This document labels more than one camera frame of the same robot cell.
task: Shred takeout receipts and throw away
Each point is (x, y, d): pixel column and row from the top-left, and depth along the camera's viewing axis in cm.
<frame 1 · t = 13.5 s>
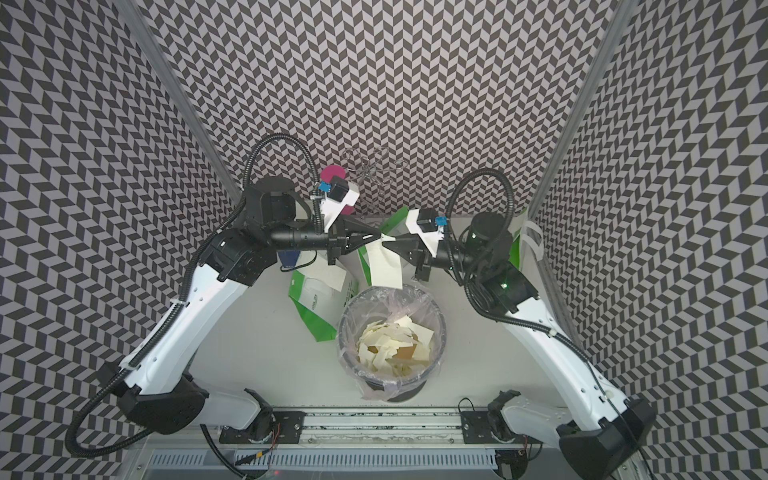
left hand: (375, 238, 56), fingers closed
right hand: (385, 247, 57), fingers closed
green white takeout bag: (318, 292, 76), point 21 cm above the table
trash bin with plastic liner: (371, 305, 71), point 23 cm above the table
shredded receipt pieces: (399, 347, 74), point 14 cm above the table

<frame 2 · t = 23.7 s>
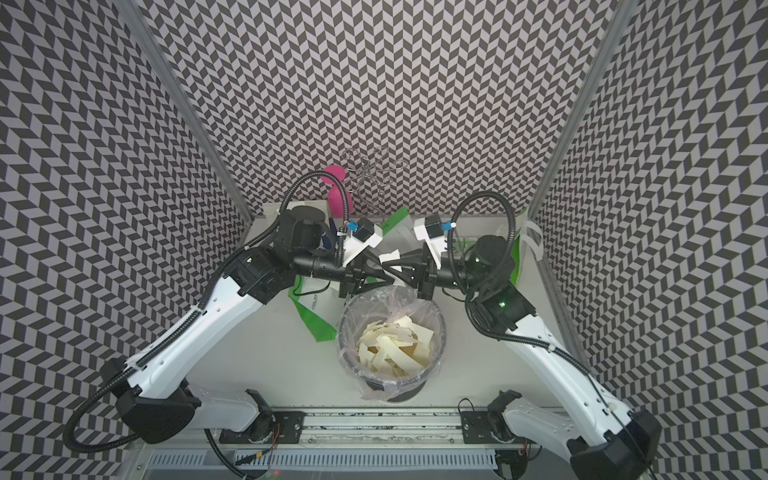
left hand: (387, 280, 58), fingers open
right hand: (385, 270, 56), fingers closed
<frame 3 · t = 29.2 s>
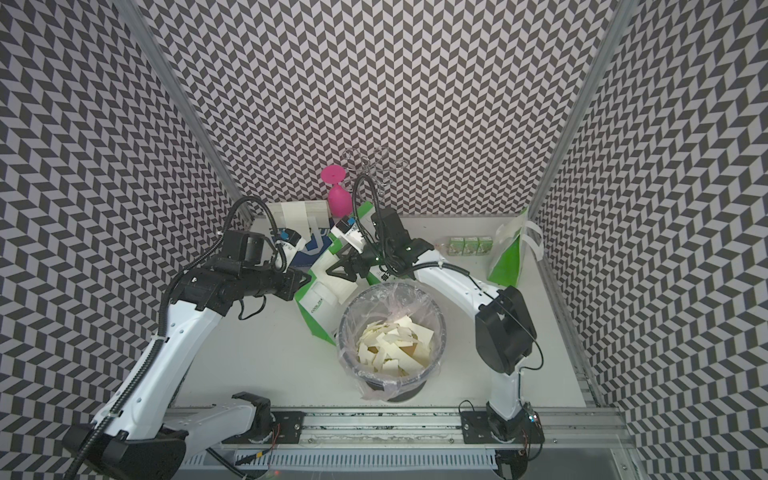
left hand: (305, 282, 71), fingers closed
right hand: (334, 267, 76), fingers open
left green juice box: (455, 246, 104), point 7 cm above the table
middle green juice box: (470, 246, 104), point 7 cm above the table
right green juice box: (484, 244, 104), point 7 cm above the table
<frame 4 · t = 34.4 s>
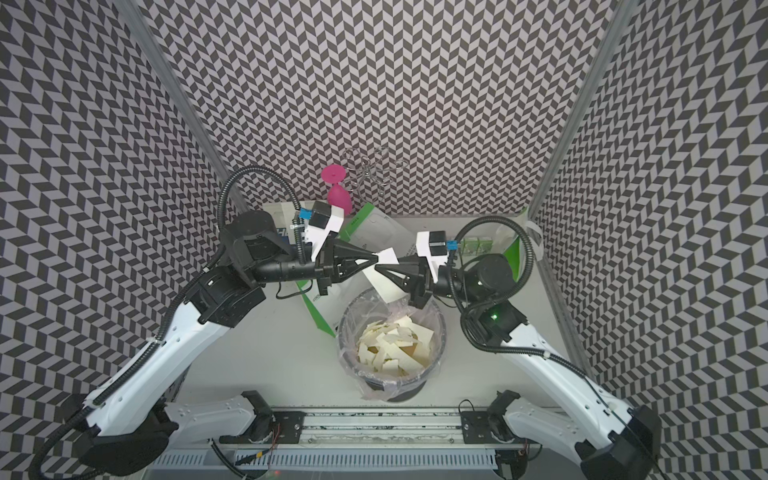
left hand: (373, 264, 51), fingers closed
right hand: (376, 271, 53), fingers closed
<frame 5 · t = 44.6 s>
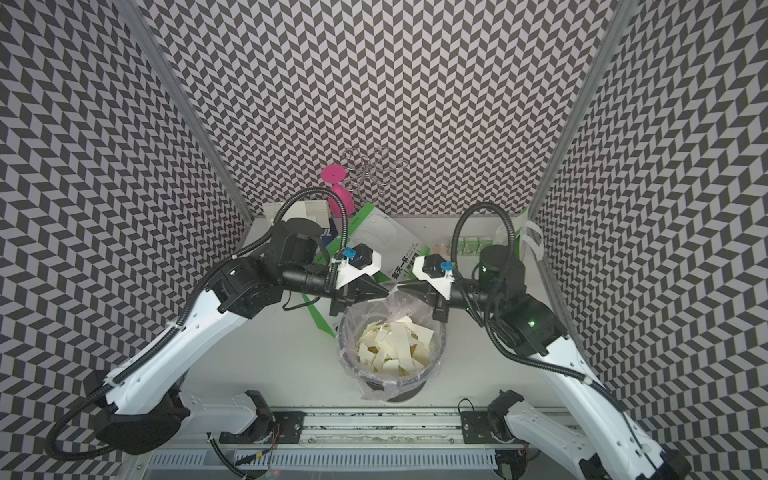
left hand: (381, 296, 56), fingers closed
right hand: (403, 289, 58), fingers closed
